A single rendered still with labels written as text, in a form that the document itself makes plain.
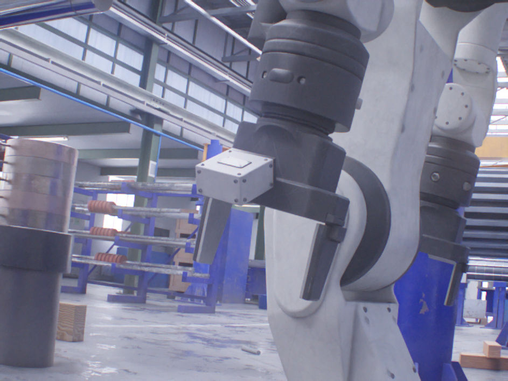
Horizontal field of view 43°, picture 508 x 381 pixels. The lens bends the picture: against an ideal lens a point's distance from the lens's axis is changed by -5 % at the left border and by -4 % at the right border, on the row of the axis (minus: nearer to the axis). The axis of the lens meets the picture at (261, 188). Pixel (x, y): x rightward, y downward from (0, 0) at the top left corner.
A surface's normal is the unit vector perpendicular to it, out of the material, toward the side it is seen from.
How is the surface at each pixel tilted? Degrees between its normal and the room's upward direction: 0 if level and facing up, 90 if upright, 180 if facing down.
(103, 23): 90
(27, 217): 90
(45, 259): 90
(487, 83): 134
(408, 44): 115
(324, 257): 102
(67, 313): 90
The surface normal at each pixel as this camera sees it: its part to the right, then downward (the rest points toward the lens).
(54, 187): 0.73, -0.02
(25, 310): 0.37, -0.09
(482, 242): -0.31, -0.72
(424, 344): 0.06, -0.13
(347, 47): 0.47, 0.10
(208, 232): 0.82, 0.22
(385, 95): -0.50, -0.17
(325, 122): 0.64, 0.16
